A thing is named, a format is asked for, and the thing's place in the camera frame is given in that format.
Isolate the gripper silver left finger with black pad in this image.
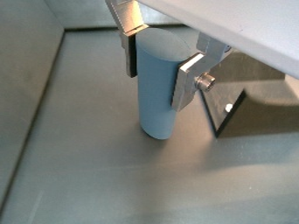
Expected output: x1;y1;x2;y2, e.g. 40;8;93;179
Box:
105;0;148;78

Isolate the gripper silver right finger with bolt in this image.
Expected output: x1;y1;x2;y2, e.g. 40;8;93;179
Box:
172;32;232;112

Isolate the black curved holder stand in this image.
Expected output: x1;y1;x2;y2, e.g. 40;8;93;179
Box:
201;52;299;137

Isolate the light blue oval peg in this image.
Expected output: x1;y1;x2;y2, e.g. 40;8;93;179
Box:
135;28;191;140

